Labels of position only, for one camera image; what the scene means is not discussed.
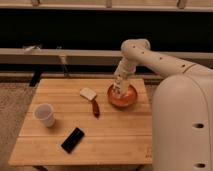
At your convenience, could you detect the clear plastic bottle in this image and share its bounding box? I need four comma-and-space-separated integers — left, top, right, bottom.
113, 75, 130, 99

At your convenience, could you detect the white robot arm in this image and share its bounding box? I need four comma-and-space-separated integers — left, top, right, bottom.
114, 39, 213, 171

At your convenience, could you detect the orange ceramic bowl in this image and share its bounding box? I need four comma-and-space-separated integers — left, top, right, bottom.
107, 85, 138, 108

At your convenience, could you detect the white sponge block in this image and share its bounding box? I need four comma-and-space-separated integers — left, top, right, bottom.
80, 88, 97, 101

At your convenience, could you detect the dark red chili pepper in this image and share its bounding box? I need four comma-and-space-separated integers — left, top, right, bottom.
92, 99, 100, 118

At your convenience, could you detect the wooden table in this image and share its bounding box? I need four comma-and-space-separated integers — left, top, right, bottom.
9, 79, 152, 166

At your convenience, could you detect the black smartphone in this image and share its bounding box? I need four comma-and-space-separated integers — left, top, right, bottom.
61, 127, 84, 153

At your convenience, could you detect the white plastic cup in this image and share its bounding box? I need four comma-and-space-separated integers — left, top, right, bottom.
33, 103, 55, 127

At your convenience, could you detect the grey wall rail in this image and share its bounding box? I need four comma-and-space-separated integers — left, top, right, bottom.
0, 47, 213, 69

